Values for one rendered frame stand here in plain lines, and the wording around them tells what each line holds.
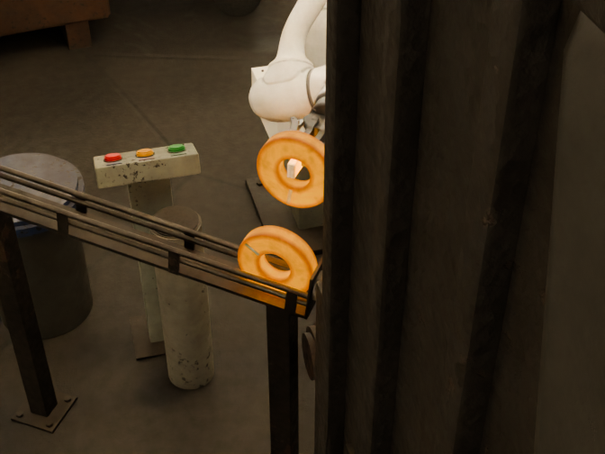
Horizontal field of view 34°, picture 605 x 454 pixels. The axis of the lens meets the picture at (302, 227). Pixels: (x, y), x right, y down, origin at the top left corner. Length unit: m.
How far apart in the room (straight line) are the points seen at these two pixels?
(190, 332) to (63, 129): 1.34
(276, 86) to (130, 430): 0.95
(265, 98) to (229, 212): 1.02
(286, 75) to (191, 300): 0.60
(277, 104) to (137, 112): 1.54
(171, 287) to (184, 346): 0.20
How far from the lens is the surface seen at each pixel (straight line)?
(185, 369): 2.54
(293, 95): 2.12
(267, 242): 1.83
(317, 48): 2.71
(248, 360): 2.66
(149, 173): 2.32
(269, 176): 1.87
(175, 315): 2.41
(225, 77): 3.80
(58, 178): 2.62
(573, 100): 0.63
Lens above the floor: 1.96
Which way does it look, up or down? 40 degrees down
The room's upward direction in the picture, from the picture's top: straight up
